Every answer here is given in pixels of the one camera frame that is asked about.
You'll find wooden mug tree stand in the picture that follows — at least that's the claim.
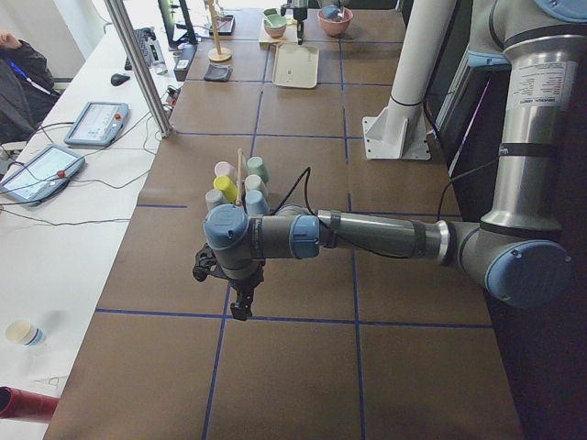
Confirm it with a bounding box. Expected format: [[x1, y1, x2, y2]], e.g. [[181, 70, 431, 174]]
[[205, 0, 232, 62]]

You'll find aluminium frame post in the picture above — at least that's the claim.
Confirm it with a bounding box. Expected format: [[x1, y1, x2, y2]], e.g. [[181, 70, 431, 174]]
[[105, 0, 172, 138]]

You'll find black box with label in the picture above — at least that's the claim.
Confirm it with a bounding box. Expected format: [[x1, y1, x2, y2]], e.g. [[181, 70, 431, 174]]
[[172, 44, 197, 82]]

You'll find yellow cup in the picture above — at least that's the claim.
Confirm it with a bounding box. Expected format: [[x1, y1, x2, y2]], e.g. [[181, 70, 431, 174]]
[[213, 175, 238, 203]]

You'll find wooden cutting board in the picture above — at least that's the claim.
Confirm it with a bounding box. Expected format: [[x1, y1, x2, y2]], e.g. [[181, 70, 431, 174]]
[[259, 17, 298, 44]]

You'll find grey folded cloth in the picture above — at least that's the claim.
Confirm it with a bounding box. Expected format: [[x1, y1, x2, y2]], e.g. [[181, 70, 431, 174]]
[[204, 63, 232, 83]]

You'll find computer mouse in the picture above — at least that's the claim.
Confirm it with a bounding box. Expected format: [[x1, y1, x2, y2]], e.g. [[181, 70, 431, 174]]
[[110, 73, 130, 87]]

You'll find red cylinder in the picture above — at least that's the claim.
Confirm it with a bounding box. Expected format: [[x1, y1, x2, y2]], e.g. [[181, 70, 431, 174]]
[[1, 386, 60, 423]]

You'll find teach pendant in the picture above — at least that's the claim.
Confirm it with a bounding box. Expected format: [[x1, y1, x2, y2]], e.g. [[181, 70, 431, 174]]
[[1, 145, 86, 205], [63, 102, 129, 149]]

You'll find black keyboard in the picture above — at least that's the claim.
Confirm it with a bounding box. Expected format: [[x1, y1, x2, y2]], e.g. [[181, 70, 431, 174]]
[[133, 27, 156, 67]]

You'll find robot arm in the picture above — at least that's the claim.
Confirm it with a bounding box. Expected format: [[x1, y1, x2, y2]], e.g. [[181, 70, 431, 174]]
[[280, 0, 309, 45], [193, 1, 586, 321]]

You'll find green bowl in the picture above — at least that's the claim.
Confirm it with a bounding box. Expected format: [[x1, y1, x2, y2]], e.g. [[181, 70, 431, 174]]
[[263, 8, 287, 39]]

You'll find seated person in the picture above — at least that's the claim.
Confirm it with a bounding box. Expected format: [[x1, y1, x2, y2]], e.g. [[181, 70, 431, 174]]
[[1, 30, 61, 144]]

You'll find pink bowl with ice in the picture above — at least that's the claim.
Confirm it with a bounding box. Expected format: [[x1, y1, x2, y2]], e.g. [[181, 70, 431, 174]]
[[317, 6, 353, 37]]

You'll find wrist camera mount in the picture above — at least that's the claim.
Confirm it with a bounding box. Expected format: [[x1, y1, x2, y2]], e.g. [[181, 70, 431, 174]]
[[192, 244, 226, 282]]

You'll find white wire cup rack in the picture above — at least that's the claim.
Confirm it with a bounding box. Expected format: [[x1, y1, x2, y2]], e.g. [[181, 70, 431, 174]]
[[234, 148, 247, 212]]

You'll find teach pendant near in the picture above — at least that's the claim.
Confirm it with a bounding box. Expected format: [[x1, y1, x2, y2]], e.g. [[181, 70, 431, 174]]
[[1, 145, 86, 205]]

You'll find blue cup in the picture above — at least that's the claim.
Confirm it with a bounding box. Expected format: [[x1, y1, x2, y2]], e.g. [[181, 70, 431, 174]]
[[245, 190, 270, 216]]

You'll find teach pendant far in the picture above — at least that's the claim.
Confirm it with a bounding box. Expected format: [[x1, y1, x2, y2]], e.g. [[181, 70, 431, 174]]
[[63, 102, 129, 149]]

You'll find grey cup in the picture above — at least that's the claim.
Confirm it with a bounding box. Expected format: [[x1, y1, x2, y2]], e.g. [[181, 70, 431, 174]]
[[205, 188, 228, 211]]

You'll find beige cup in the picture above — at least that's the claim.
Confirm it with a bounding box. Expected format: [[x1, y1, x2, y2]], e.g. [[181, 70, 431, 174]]
[[244, 174, 269, 198]]

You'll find paper cup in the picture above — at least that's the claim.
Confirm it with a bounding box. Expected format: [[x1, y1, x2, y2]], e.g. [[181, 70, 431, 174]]
[[5, 319, 45, 347]]

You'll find pink cup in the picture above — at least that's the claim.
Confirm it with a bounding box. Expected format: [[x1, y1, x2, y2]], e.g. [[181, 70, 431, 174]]
[[214, 161, 238, 181]]

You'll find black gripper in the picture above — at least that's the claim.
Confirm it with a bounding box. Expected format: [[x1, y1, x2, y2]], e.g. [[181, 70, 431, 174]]
[[221, 260, 265, 320], [296, 19, 305, 39]]

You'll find beige rabbit tray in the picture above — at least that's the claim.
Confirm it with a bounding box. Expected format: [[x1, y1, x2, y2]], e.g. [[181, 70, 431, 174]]
[[272, 42, 320, 89]]

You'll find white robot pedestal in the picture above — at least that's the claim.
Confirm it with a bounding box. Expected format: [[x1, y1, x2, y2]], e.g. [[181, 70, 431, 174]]
[[362, 0, 457, 160]]

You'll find green cup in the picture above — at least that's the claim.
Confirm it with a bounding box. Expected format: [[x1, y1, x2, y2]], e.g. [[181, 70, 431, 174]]
[[246, 156, 270, 183]]

